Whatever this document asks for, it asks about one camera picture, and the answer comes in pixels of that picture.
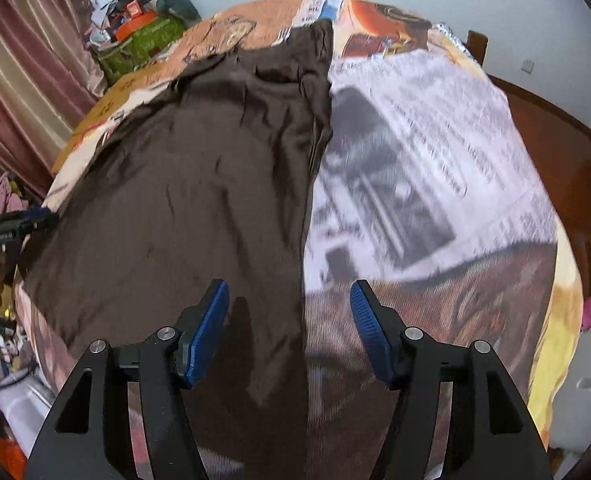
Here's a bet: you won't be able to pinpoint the white plastic furniture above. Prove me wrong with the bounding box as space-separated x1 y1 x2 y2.
549 327 591 456

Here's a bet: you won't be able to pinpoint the printed blanket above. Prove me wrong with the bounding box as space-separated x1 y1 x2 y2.
15 0 583 480

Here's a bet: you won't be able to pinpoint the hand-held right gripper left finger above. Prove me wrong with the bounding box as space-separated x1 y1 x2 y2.
25 278 232 480

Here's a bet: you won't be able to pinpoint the dark grey cloth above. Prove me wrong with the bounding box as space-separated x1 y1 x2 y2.
145 0 202 21

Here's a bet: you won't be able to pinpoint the brown pants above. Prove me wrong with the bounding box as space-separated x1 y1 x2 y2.
18 20 336 480

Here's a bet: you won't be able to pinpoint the striped maroon curtain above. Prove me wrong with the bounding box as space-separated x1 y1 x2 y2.
0 0 108 201

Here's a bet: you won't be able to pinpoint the white plastic container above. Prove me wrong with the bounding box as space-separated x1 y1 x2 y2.
0 374 57 457

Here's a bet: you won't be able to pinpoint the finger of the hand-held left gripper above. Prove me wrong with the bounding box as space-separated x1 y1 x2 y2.
5 208 60 241

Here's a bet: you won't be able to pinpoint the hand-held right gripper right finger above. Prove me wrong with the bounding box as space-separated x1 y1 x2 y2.
350 280 547 480

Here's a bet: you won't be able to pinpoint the pink cloth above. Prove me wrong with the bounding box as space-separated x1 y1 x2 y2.
0 172 28 217

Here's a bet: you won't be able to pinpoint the orange box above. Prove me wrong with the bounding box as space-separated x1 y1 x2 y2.
114 2 156 41

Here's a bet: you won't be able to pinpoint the green bag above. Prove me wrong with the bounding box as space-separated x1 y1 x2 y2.
98 15 188 86

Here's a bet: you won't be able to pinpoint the wooden bed post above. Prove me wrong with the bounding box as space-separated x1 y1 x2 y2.
468 30 489 68

